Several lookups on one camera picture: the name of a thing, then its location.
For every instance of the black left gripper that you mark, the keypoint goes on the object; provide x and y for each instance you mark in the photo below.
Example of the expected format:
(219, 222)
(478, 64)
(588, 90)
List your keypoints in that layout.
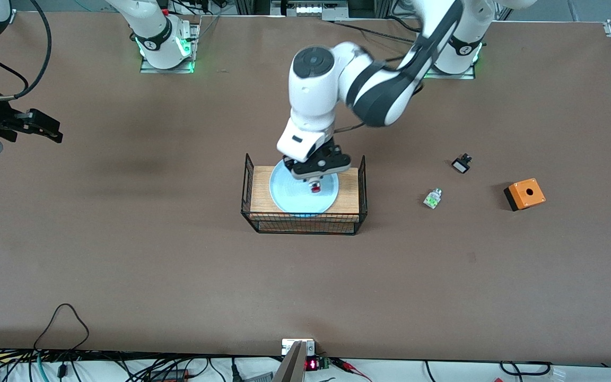
(325, 151)

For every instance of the red push button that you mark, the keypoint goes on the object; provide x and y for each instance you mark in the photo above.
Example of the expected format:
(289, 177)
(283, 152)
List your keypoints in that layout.
(315, 188)

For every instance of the light blue round plate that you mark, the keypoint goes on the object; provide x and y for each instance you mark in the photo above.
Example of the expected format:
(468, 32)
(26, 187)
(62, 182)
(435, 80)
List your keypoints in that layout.
(295, 199)

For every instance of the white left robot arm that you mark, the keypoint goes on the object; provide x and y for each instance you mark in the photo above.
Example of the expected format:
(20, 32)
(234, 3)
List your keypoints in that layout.
(316, 95)

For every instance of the green push button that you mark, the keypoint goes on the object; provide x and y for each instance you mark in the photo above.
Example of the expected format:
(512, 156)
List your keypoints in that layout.
(433, 199)

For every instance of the black square white-faced button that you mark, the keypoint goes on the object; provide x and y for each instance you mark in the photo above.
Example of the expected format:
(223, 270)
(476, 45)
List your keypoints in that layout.
(461, 166)

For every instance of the wooden board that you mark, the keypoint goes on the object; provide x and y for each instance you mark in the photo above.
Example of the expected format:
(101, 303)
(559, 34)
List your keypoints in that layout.
(348, 191)

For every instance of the white terminal strip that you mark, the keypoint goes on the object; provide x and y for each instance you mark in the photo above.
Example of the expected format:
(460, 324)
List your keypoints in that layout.
(311, 9)

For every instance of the red digit display module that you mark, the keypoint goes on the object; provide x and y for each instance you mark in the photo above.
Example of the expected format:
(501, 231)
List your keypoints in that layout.
(312, 364)

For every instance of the red and black probe lead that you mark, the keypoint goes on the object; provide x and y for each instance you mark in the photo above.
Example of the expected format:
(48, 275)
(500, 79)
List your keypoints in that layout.
(345, 364)

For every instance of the grey aluminium bar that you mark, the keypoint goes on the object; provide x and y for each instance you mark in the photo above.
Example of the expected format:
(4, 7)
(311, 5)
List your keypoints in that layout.
(290, 369)

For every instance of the grey power supply block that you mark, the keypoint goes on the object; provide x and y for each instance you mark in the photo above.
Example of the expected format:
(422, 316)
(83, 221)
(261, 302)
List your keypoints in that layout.
(260, 378)

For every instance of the orange box with round hole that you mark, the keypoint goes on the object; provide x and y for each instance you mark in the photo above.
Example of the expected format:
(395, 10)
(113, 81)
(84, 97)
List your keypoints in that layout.
(528, 195)

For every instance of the black power adapter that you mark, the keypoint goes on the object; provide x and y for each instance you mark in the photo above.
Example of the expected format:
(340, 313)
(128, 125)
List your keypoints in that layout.
(170, 375)

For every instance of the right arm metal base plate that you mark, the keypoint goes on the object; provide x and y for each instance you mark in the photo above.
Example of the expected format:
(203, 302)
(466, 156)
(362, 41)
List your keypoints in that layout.
(151, 69)

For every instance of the white mounting bracket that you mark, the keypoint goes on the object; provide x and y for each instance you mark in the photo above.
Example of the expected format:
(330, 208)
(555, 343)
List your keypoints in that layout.
(310, 347)

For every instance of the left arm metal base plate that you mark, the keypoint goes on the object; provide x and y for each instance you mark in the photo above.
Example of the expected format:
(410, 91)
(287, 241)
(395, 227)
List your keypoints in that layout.
(459, 76)

